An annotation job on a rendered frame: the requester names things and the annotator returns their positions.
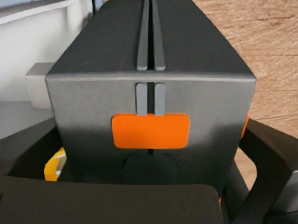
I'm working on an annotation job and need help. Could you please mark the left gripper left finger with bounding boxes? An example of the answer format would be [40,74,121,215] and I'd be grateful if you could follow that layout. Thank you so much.
[0,117,75,183]

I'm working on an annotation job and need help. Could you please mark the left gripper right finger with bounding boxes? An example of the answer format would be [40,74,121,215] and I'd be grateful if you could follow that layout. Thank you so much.
[220,118,298,224]

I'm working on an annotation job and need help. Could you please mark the yellow open bin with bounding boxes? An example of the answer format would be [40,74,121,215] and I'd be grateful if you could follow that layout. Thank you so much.
[45,147,65,181]

